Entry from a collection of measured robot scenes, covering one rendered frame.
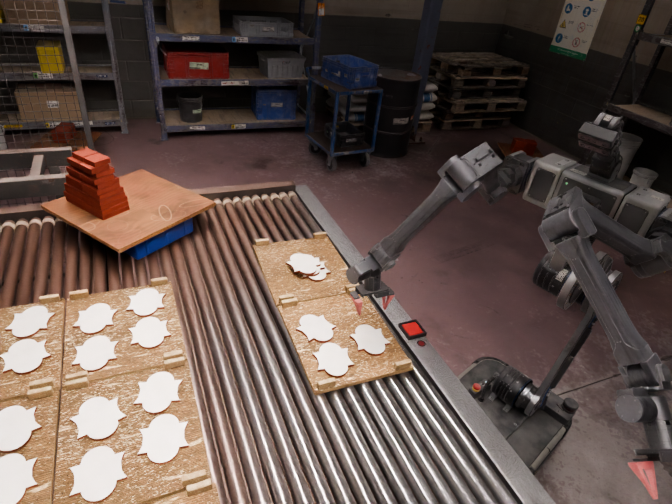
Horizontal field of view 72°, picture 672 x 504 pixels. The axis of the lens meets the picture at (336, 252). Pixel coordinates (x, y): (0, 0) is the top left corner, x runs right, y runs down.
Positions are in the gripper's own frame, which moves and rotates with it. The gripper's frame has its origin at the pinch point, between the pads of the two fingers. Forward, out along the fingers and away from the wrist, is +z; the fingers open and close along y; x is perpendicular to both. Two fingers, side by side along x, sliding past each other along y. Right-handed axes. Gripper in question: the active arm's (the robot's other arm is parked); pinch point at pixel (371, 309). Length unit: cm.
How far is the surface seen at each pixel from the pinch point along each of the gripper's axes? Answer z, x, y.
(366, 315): 7.1, -7.3, -1.3
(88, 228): -20, -68, 91
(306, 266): -2.6, -35.7, 12.5
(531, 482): 23, 62, -19
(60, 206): -24, -87, 103
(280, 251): -3, -54, 19
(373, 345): 8.5, 8.4, 3.1
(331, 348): 7.3, 6.1, 17.4
